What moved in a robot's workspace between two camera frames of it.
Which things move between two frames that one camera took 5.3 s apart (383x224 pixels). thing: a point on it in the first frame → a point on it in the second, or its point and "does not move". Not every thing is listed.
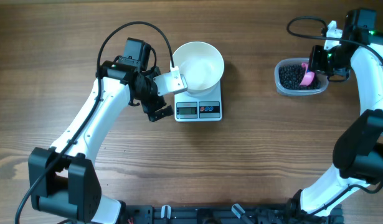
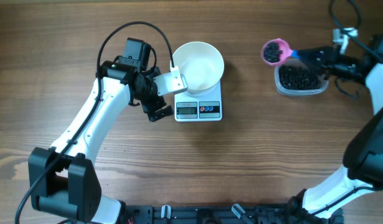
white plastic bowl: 201,66 does not move
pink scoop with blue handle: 309,76 → 277,51
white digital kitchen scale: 189,108 does not move
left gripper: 149,107 does not move
